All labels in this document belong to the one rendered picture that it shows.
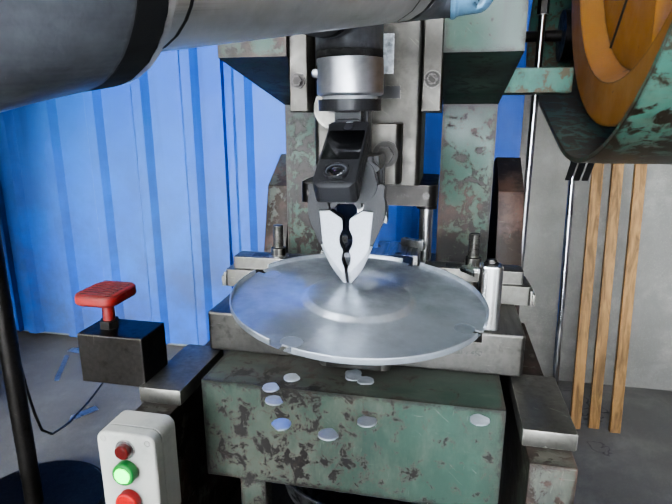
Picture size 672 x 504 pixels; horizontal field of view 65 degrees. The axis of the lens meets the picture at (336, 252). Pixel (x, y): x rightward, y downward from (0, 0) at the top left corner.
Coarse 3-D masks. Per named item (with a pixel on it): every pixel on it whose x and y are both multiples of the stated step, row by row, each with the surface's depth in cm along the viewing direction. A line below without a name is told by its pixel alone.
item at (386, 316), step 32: (320, 256) 73; (384, 256) 73; (256, 288) 62; (288, 288) 63; (320, 288) 61; (352, 288) 62; (384, 288) 62; (416, 288) 64; (448, 288) 64; (256, 320) 54; (288, 320) 55; (320, 320) 55; (352, 320) 55; (384, 320) 55; (416, 320) 56; (448, 320) 56; (480, 320) 56; (288, 352) 49; (320, 352) 49; (352, 352) 49; (384, 352) 49; (416, 352) 49; (448, 352) 49
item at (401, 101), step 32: (384, 32) 70; (416, 32) 69; (384, 64) 71; (416, 64) 70; (384, 96) 72; (416, 96) 71; (320, 128) 74; (384, 128) 70; (416, 128) 72; (416, 160) 73
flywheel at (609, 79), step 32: (576, 0) 97; (608, 0) 89; (640, 0) 74; (576, 32) 96; (608, 32) 88; (640, 32) 73; (576, 64) 94; (608, 64) 83; (640, 64) 63; (608, 96) 74
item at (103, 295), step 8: (104, 280) 74; (88, 288) 71; (96, 288) 71; (104, 288) 71; (112, 288) 71; (120, 288) 71; (128, 288) 71; (80, 296) 68; (88, 296) 68; (96, 296) 68; (104, 296) 68; (112, 296) 68; (120, 296) 69; (128, 296) 71; (80, 304) 68; (88, 304) 68; (96, 304) 68; (104, 304) 68; (112, 304) 68; (104, 312) 71; (112, 312) 72; (104, 320) 71
